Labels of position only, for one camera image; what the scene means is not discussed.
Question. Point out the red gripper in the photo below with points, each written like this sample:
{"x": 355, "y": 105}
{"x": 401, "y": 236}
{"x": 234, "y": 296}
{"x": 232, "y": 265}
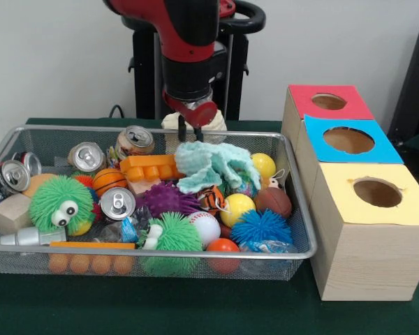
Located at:
{"x": 204, "y": 114}

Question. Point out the cream knitted cloth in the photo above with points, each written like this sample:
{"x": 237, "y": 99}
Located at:
{"x": 220, "y": 123}

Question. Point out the mint green cloth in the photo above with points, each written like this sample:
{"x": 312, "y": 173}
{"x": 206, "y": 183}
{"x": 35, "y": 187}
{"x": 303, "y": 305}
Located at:
{"x": 213, "y": 167}

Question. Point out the green spiky ball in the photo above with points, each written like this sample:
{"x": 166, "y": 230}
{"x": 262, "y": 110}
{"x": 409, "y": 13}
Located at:
{"x": 174, "y": 234}
{"x": 56, "y": 195}

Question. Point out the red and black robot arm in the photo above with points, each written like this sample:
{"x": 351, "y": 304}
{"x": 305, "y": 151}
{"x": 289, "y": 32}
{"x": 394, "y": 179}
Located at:
{"x": 188, "y": 42}

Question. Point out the wooden box with three holes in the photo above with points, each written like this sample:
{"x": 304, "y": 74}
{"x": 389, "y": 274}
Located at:
{"x": 370, "y": 261}

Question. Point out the orange plastic block tray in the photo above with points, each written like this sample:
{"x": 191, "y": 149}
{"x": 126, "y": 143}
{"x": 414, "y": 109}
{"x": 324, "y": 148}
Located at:
{"x": 150, "y": 169}

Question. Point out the purple spiky ball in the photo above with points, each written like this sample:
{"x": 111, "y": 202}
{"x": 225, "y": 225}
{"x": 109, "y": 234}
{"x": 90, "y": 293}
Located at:
{"x": 167, "y": 199}

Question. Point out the striped tiger plush toy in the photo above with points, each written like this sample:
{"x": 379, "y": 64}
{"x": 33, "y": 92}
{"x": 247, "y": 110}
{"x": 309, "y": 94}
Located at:
{"x": 213, "y": 199}

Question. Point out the white baseball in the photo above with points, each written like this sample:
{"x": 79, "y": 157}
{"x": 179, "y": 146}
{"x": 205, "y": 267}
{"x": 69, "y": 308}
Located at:
{"x": 209, "y": 225}

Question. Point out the brown toy football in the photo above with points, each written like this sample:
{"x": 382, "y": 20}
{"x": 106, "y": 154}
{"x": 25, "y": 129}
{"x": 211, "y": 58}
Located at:
{"x": 274, "y": 202}

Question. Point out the blue spiky ball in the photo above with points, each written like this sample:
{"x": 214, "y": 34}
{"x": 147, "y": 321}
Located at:
{"x": 262, "y": 227}

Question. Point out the black flat panel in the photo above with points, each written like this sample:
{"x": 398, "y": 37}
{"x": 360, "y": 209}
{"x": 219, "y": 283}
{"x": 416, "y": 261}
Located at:
{"x": 415, "y": 76}

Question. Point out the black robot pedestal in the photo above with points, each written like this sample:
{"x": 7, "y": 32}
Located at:
{"x": 145, "y": 87}

